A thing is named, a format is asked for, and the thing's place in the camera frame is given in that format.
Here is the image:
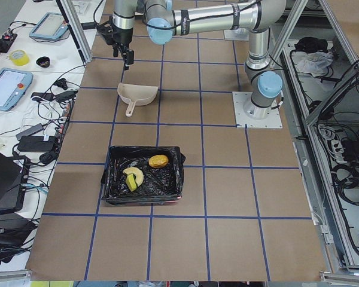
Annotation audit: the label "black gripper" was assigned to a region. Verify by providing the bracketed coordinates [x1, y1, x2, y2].
[96, 16, 134, 71]

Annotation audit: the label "orange-yellow toy potato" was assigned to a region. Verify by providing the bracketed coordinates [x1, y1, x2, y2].
[148, 154, 169, 169]

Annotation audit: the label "green yellow sponge piece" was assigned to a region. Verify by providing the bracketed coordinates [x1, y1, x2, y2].
[126, 174, 138, 192]

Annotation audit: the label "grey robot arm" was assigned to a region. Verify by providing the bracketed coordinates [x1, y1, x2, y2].
[96, 1, 286, 114]

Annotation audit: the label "bin with black bag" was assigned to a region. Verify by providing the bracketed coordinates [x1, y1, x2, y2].
[101, 146, 186, 205]

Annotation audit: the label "upper blue teach pendant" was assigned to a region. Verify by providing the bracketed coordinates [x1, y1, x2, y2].
[29, 12, 68, 42]

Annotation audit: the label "blue teach pendant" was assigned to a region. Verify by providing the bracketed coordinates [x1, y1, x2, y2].
[0, 68, 34, 111]
[29, 12, 68, 42]

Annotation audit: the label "yellow tape roll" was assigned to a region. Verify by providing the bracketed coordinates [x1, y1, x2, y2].
[9, 50, 30, 66]

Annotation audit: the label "lower blue teach pendant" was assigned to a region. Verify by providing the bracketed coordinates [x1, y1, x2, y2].
[0, 68, 34, 111]

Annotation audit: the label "black power adapter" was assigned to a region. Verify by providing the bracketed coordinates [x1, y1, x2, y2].
[17, 135, 58, 152]

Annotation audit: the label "black laptop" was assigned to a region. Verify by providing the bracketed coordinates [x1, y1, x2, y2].
[0, 153, 30, 214]

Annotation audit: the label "white crumpled cloth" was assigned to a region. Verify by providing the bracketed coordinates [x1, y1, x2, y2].
[296, 51, 334, 77]

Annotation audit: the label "aluminium frame post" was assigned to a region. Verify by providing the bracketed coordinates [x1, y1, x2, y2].
[56, 0, 93, 65]

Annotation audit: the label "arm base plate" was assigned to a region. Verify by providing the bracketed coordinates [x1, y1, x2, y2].
[232, 91, 283, 129]

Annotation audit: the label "coiled black cables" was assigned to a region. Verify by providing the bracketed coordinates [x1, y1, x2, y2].
[330, 161, 359, 207]

